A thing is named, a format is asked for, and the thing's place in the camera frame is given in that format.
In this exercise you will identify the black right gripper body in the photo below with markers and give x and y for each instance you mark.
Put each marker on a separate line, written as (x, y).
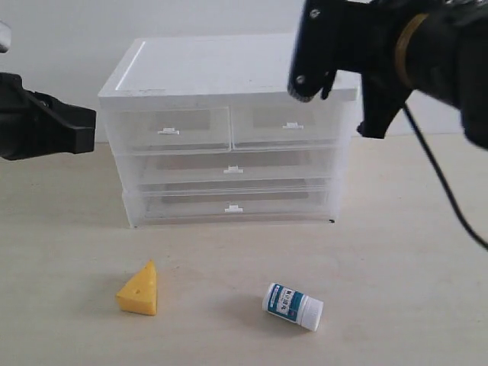
(367, 36)

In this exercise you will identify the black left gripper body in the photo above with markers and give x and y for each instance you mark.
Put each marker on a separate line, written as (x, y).
(19, 119)

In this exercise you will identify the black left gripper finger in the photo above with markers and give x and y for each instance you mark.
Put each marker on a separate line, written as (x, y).
(57, 127)

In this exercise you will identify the white teal medicine bottle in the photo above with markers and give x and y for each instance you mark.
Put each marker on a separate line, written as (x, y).
(293, 306)

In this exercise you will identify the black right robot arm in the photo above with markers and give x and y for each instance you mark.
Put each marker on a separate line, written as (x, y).
(438, 48)

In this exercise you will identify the white plastic drawer cabinet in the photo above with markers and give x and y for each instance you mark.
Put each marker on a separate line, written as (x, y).
(190, 73)

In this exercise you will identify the clear middle wide drawer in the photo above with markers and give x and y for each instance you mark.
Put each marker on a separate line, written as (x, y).
(231, 166)

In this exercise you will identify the clear wide drawer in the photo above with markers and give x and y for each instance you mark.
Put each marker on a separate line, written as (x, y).
(238, 203)
(231, 166)

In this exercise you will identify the clear bottom wide drawer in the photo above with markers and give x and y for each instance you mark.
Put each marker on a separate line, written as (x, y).
(238, 203)

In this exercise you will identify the yellow toy cheese wedge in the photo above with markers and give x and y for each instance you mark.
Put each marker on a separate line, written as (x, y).
(139, 294)

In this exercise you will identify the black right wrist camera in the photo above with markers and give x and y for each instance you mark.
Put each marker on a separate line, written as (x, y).
(313, 64)

